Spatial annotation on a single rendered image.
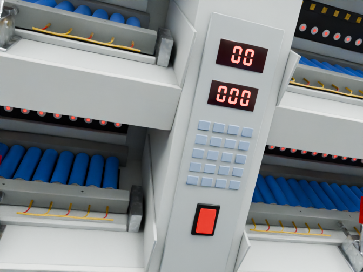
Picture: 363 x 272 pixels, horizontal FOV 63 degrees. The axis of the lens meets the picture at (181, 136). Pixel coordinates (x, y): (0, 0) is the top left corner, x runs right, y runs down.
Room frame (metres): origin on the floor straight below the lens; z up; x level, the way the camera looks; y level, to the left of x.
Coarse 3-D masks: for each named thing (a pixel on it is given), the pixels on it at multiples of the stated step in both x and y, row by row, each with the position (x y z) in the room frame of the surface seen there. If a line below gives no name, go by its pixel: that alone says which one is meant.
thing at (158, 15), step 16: (160, 0) 0.46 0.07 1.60; (320, 0) 0.52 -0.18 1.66; (336, 0) 0.53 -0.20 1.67; (352, 0) 0.53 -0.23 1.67; (160, 16) 0.46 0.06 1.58; (0, 128) 0.41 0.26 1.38; (128, 128) 0.46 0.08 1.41; (144, 128) 0.46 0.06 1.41; (128, 144) 0.46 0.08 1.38; (144, 144) 0.46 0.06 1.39
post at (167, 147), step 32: (192, 0) 0.30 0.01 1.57; (224, 0) 0.27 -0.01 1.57; (256, 0) 0.28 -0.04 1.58; (288, 0) 0.29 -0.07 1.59; (288, 32) 0.29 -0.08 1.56; (192, 64) 0.27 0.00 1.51; (192, 96) 0.27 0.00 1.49; (160, 160) 0.31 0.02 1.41; (256, 160) 0.29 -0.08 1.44; (160, 192) 0.28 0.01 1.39; (160, 224) 0.27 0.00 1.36; (160, 256) 0.27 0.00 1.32
